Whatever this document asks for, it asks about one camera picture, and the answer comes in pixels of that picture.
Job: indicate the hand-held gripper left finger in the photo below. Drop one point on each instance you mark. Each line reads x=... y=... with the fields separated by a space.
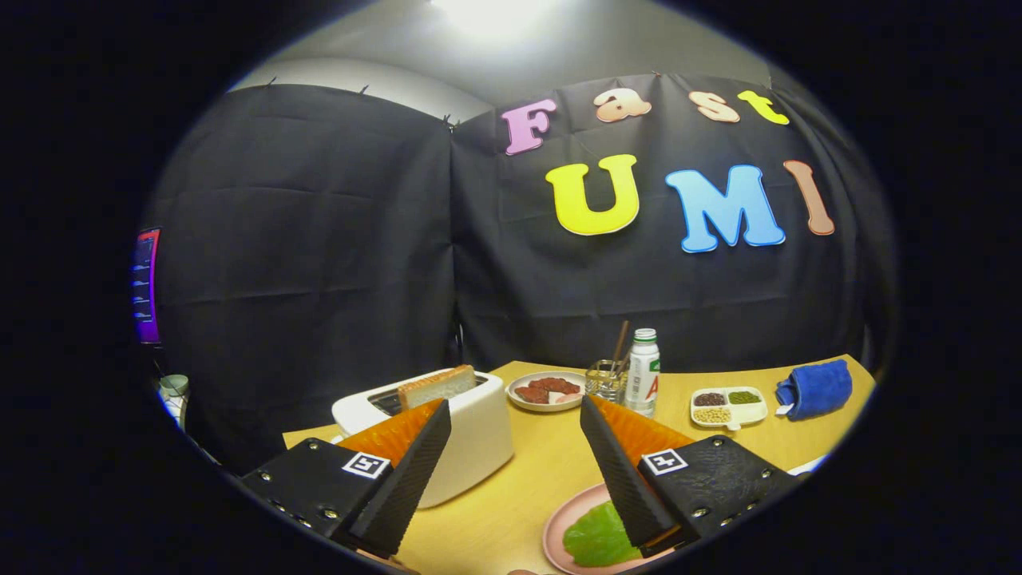
x=403 y=491

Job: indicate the black backdrop cloth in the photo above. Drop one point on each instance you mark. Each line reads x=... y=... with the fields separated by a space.
x=319 y=239

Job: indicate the grey green cup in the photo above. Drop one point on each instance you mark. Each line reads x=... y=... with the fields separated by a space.
x=174 y=386

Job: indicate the white toaster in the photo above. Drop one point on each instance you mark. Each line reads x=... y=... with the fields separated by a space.
x=479 y=439

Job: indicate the clear chopstick holder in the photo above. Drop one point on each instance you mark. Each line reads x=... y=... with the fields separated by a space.
x=605 y=383

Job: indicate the white divided dish with beans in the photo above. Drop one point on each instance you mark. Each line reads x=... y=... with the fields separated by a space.
x=750 y=413

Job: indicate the pink round plate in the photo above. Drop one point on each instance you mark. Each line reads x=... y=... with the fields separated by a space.
x=559 y=523

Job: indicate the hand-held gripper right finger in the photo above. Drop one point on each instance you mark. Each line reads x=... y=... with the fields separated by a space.
x=623 y=479

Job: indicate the green lettuce leaf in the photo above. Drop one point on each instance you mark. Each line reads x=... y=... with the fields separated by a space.
x=595 y=539

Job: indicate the white square plate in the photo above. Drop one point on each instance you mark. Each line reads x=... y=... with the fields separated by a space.
x=810 y=465

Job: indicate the red meat slices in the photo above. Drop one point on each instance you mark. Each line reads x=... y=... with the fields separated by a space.
x=551 y=386

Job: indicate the blue rolled towel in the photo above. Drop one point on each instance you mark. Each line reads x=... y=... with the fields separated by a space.
x=818 y=389

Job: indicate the brown chopsticks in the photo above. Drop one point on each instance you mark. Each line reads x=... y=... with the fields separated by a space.
x=619 y=343

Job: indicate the white drink bottle green cap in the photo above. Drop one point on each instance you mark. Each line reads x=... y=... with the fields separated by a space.
x=643 y=375

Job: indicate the toasted bread slice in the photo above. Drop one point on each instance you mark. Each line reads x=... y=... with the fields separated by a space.
x=435 y=386

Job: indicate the round plate under meat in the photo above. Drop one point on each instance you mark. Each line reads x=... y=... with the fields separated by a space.
x=519 y=403

